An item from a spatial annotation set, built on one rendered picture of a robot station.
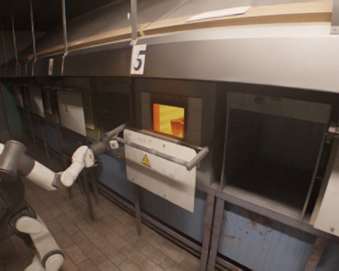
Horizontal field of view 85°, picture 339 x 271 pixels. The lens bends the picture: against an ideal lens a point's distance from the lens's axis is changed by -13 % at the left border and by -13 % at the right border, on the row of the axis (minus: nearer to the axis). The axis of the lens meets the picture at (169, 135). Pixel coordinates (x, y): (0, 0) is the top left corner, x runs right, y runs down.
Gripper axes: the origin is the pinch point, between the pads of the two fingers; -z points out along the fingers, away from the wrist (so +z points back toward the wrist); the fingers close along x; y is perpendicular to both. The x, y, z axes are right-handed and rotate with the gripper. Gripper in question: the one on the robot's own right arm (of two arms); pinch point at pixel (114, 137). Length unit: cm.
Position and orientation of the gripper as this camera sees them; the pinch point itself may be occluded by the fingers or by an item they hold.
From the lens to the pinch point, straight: 143.6
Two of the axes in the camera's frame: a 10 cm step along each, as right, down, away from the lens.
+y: -7.6, -2.1, 6.2
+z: -6.3, 4.7, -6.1
